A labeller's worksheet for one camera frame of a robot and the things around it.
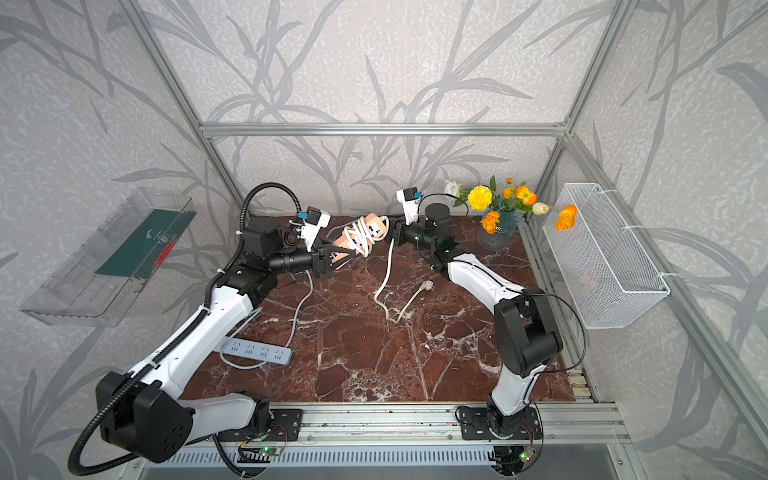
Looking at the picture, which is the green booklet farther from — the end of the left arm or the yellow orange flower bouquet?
the yellow orange flower bouquet

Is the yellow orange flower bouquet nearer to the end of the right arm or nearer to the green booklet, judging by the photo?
the end of the right arm

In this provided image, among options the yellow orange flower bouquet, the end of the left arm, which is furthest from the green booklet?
the yellow orange flower bouquet

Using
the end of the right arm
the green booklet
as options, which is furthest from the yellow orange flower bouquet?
the green booklet

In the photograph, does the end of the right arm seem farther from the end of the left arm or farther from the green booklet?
the green booklet
